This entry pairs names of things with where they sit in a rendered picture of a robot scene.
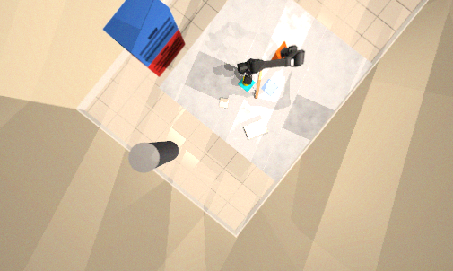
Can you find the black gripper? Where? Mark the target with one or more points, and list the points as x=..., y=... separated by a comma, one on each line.
x=248, y=79

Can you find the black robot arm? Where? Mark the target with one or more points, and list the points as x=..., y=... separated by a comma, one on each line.
x=254, y=66

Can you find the cream flat square tile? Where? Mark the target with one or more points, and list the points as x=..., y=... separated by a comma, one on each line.
x=224, y=103

